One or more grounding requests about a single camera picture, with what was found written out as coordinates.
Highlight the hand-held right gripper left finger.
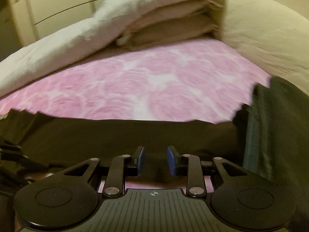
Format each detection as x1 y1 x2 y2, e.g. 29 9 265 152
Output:
61 146 146 199

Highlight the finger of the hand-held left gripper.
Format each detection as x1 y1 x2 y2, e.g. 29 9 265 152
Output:
0 144 47 173

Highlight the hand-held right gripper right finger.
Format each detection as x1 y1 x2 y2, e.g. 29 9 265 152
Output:
166 145 250 199

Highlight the brown shirt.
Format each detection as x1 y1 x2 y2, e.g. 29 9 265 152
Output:
0 105 251 191

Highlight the dark green garment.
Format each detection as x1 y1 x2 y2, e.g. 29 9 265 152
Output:
232 76 309 206

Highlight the pink floral blanket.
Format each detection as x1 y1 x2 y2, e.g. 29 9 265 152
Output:
0 39 273 194

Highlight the white crinkled quilt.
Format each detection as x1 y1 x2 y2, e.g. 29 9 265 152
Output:
0 0 222 97

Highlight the beige pillow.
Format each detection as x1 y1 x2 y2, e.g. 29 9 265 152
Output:
116 14 221 51
126 0 218 29

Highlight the cream wardrobe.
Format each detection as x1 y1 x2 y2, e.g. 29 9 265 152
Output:
0 0 109 54

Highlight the white rolled duvet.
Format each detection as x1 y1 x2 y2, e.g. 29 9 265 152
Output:
217 0 309 90

